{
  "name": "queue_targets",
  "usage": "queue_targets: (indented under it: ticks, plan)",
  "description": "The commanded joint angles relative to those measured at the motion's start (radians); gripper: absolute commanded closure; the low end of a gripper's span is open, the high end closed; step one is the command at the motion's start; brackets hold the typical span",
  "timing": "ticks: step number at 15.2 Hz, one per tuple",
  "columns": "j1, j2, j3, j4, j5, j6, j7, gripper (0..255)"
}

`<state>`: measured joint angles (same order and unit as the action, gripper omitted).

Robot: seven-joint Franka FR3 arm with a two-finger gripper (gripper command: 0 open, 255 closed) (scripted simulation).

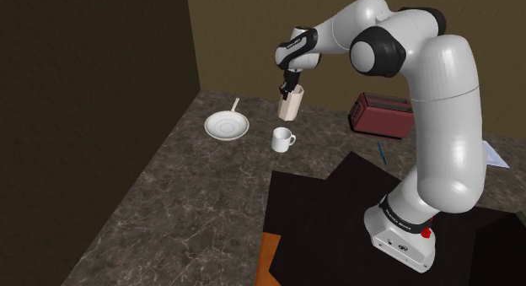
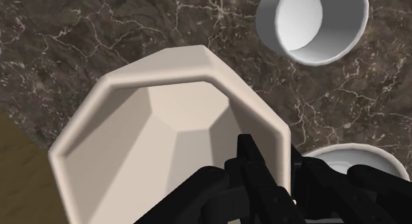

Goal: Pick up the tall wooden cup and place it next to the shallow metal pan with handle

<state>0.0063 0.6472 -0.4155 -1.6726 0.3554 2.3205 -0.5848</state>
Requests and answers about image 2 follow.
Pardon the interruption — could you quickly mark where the white round bowl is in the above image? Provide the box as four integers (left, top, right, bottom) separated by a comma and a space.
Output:
302, 142, 411, 182

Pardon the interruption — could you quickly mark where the white round cup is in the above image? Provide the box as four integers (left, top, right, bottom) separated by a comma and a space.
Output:
256, 0, 370, 67

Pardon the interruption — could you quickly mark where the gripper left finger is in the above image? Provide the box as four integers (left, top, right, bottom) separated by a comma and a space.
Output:
134, 133, 306, 224

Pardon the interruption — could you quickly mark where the beige octagonal bowl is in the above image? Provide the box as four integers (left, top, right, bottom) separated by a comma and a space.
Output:
48, 44, 292, 224

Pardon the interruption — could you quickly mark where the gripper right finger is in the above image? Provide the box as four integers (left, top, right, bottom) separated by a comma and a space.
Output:
291, 145, 412, 224

